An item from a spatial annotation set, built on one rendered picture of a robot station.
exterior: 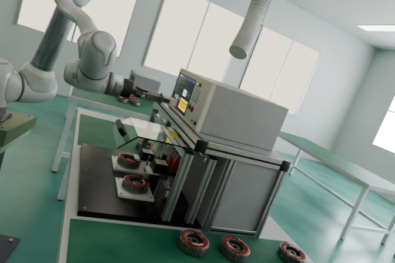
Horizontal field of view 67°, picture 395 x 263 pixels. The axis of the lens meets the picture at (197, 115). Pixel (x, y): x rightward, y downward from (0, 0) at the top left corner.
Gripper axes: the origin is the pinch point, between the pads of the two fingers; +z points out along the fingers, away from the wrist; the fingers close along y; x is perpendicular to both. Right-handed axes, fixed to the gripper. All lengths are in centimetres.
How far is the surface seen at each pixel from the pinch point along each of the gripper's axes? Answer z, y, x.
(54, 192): -29, -122, -118
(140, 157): 1.1, -18.5, -34.4
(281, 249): 54, 36, -40
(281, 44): 354, -470, 122
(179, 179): 6.1, 23.8, -23.4
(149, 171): 0.0, 5.9, -30.1
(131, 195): -5.4, 10.5, -39.9
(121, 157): -7.8, -18.6, -36.4
